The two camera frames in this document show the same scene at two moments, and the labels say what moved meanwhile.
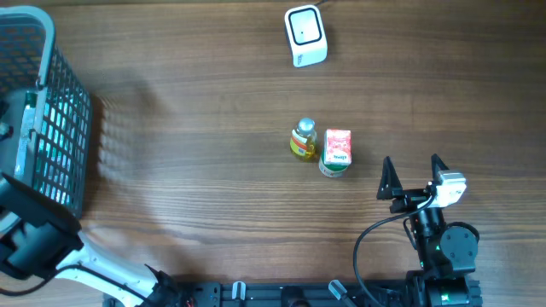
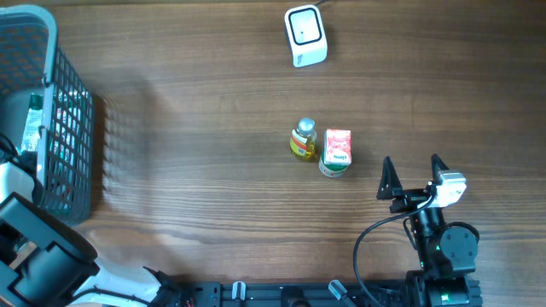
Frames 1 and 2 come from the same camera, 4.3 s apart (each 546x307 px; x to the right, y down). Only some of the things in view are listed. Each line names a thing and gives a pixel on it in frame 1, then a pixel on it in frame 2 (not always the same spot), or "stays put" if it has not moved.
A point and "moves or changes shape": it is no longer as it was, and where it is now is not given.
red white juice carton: (338, 147) stays put
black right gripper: (409, 197) stays put
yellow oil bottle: (304, 141) stays put
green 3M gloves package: (52, 143) moves or changes shape
